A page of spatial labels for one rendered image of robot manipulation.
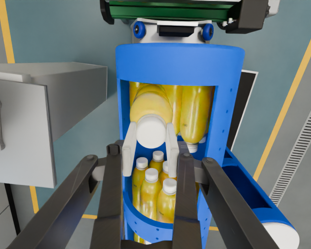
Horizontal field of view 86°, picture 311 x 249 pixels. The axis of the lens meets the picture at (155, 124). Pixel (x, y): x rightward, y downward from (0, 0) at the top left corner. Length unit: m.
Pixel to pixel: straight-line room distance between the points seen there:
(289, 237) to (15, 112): 1.14
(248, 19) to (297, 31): 1.35
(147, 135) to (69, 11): 1.55
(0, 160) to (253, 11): 0.92
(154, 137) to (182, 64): 0.13
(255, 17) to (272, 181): 2.00
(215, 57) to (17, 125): 0.62
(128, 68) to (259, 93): 1.58
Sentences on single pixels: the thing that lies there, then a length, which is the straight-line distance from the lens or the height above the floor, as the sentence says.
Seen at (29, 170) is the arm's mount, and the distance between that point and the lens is 0.76.
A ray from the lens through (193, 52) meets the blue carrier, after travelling 0.29.
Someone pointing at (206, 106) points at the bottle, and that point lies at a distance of 0.41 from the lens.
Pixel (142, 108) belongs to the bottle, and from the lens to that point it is 0.23.
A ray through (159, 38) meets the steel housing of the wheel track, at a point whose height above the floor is 0.93.
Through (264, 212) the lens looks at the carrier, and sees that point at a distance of 0.94.
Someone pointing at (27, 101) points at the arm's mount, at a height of 1.02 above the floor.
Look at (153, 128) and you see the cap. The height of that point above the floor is 1.33.
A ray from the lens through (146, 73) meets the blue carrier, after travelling 0.30.
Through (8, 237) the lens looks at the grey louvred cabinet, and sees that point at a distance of 2.87.
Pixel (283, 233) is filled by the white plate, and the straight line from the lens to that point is 0.98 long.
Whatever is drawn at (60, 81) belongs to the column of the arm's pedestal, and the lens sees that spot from 0.87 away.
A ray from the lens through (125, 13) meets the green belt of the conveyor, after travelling 0.65.
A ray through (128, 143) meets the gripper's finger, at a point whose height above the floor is 1.38.
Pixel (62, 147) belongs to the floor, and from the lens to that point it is 1.98.
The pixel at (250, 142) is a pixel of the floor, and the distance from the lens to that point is 1.96.
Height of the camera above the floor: 1.52
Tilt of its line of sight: 69 degrees down
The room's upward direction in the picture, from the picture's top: 180 degrees counter-clockwise
